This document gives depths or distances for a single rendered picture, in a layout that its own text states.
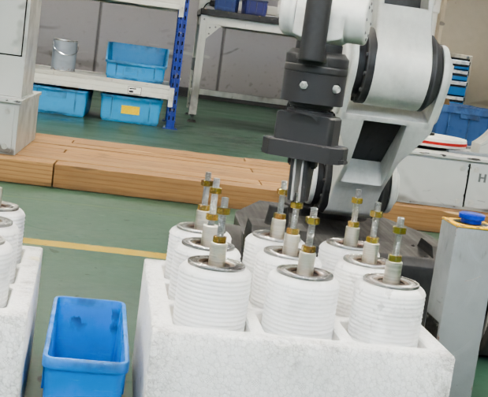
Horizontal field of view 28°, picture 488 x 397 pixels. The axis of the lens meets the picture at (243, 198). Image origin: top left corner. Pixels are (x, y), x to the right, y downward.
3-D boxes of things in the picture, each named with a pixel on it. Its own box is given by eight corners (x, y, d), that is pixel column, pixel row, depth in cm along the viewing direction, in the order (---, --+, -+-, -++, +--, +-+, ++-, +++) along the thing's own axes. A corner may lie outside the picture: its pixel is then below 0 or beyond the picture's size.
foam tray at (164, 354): (131, 364, 162) (144, 257, 159) (361, 384, 167) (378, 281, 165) (135, 467, 124) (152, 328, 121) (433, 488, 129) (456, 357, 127)
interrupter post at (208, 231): (198, 247, 139) (201, 224, 139) (201, 244, 141) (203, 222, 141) (214, 250, 139) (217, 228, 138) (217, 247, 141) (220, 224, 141)
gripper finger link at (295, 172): (298, 198, 142) (303, 156, 141) (290, 201, 139) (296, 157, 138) (287, 197, 143) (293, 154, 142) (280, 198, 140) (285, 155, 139)
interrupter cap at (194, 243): (176, 248, 137) (176, 243, 137) (187, 239, 144) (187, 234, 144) (229, 257, 136) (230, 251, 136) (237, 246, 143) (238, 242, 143)
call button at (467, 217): (453, 221, 154) (456, 209, 154) (478, 224, 155) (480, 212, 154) (462, 227, 150) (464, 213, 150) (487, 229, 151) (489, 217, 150)
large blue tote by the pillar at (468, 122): (401, 155, 626) (410, 97, 620) (462, 162, 633) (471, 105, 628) (428, 166, 577) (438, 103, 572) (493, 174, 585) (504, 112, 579)
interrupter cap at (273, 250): (324, 258, 143) (325, 254, 143) (300, 265, 137) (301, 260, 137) (278, 247, 147) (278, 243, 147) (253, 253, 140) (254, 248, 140)
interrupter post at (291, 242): (300, 257, 142) (303, 235, 142) (292, 258, 140) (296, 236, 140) (285, 253, 143) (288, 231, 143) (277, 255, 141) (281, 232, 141)
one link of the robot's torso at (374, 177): (297, 171, 221) (348, 12, 183) (384, 182, 223) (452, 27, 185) (297, 228, 212) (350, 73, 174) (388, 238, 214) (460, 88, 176)
